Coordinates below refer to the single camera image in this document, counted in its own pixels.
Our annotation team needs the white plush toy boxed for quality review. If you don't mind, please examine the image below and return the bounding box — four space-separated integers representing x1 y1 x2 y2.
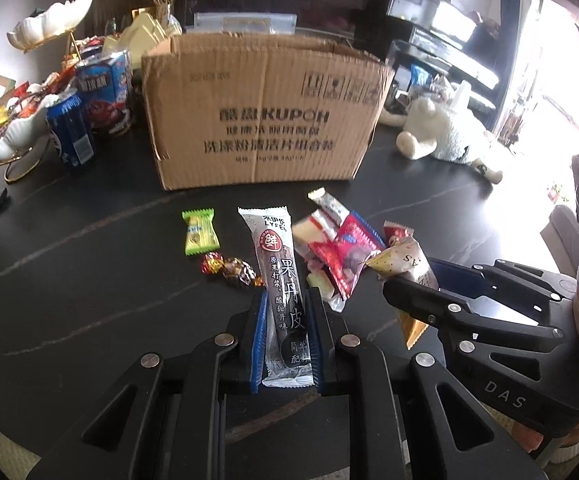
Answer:
378 80 505 184

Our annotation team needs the long dark snack bar packet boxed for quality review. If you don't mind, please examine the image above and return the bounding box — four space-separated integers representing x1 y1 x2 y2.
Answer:
238 206 317 389

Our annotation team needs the blue carton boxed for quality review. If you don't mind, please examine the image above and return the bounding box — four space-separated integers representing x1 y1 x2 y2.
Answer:
76 50 135 139

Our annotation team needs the small red white packet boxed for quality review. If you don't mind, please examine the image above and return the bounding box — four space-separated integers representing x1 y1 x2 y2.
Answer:
383 220 415 249

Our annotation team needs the pale green clear candy packet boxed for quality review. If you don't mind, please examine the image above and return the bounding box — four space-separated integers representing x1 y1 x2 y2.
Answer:
307 270 346 314

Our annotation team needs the clear plastic bag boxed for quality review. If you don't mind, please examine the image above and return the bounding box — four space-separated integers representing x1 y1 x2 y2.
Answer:
194 12 298 37

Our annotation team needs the brown cardboard box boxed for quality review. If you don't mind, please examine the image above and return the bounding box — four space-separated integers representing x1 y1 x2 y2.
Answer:
141 34 395 192

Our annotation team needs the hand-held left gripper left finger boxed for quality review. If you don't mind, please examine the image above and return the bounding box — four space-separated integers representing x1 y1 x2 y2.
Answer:
27 291 276 480

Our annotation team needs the pale gold gift box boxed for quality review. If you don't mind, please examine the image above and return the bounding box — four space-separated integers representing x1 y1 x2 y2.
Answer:
102 10 183 69

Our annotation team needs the white shell tiered tray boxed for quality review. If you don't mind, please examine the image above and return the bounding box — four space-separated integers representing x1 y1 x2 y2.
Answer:
0 0 98 184

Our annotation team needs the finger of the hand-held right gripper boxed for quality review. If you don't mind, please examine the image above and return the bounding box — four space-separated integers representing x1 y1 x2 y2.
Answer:
428 257 579 319
383 277 571 354

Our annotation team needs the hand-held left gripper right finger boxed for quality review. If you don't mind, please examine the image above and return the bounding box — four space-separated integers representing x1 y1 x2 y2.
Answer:
308 287 545 480

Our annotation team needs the blue cookie tube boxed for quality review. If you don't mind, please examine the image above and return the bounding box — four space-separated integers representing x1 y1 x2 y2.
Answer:
46 91 97 170

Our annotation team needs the cream triangular snack packet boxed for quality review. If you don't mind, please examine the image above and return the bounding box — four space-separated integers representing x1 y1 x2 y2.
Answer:
367 237 441 351

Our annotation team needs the red gold foil candy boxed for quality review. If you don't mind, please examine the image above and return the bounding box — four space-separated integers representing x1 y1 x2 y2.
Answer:
200 252 227 277

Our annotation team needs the white red snack packet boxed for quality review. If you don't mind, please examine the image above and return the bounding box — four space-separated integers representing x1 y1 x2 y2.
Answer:
291 212 341 251

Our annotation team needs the white packet with yellow end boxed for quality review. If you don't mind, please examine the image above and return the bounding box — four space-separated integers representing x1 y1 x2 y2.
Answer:
308 189 351 226

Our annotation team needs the brown gold foil candy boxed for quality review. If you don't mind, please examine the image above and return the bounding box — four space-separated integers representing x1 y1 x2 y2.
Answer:
222 256 265 289

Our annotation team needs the green candy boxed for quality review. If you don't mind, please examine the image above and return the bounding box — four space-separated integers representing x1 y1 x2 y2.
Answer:
182 209 221 257

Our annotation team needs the grey chair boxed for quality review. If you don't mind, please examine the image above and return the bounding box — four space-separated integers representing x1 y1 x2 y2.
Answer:
541 204 579 262

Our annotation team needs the black piano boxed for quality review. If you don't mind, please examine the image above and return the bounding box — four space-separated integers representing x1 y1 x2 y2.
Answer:
368 0 501 112

